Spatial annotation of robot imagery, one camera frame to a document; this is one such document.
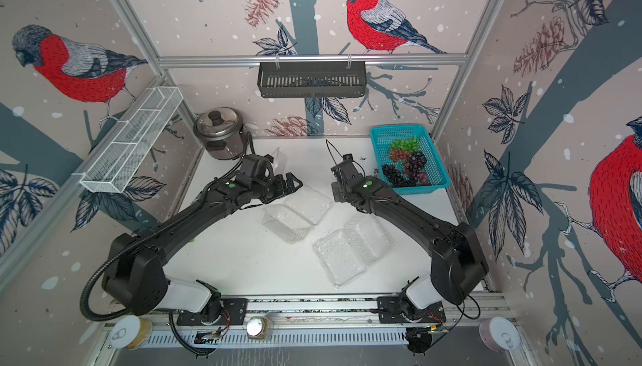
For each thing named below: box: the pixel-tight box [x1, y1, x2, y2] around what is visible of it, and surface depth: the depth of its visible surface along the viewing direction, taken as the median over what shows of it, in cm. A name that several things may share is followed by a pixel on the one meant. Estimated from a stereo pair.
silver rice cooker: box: [193, 106, 249, 161], surface depth 105 cm
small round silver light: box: [245, 315, 269, 340], surface depth 64 cm
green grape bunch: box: [391, 136, 420, 153], surface depth 116 cm
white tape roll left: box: [109, 314, 153, 351], surface depth 67 cm
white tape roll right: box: [478, 316, 521, 353], surface depth 67 cm
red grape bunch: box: [389, 147, 411, 163], surface depth 112 cm
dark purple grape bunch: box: [402, 151, 428, 185], surface depth 104 cm
